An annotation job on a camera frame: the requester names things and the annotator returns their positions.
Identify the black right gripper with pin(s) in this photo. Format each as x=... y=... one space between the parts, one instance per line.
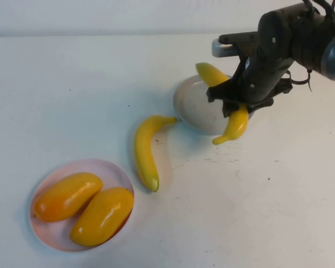
x=257 y=81

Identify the yellow banana with curved stem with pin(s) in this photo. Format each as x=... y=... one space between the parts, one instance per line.
x=236 y=125

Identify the yellow banana with green tip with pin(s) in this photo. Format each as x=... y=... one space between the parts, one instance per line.
x=143 y=156

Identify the yellow mango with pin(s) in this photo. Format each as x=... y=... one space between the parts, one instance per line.
x=103 y=217

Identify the orange mango with green stem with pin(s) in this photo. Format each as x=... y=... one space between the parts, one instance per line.
x=67 y=198

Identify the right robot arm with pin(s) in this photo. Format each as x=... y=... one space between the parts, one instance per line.
x=310 y=42

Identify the grey round plate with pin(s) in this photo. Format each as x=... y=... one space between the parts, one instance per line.
x=195 y=106

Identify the pink round plate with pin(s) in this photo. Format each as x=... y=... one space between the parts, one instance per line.
x=50 y=234

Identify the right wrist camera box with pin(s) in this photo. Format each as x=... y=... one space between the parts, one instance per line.
x=226 y=46

